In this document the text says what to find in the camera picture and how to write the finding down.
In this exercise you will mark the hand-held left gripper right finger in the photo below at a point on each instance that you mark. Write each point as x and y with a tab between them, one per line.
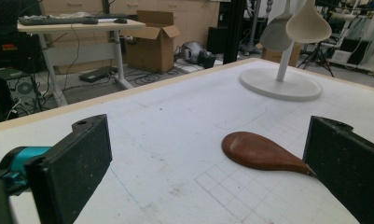
346	168

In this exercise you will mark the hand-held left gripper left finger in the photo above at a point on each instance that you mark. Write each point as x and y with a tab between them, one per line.
72	165

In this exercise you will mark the brown wooden spoon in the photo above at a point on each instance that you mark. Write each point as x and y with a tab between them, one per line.
259	152

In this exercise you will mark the white utensil rack stand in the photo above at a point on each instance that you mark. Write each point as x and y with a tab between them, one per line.
278	88

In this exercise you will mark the beige ladle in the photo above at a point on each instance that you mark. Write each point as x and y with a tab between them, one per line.
309	28

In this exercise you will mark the flat black device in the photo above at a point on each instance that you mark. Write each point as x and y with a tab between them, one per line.
97	74

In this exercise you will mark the black computer tower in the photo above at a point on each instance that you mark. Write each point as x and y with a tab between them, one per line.
7	90

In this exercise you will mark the black tripod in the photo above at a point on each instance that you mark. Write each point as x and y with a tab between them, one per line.
315	53

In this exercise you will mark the small cardboard box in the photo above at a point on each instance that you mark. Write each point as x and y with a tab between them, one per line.
268	57

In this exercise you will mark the large cardboard box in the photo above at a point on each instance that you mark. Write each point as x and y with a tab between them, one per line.
150	53

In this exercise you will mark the white-legged desk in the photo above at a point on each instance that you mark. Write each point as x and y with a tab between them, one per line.
82	26

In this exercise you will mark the black keyboard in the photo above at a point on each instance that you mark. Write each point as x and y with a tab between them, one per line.
51	20

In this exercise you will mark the black computer mouse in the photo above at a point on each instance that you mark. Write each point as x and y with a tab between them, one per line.
121	20

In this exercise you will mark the grey rounded appliance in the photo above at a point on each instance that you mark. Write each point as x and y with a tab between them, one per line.
192	51

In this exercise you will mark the black metal frame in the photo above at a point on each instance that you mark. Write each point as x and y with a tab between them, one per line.
234	31

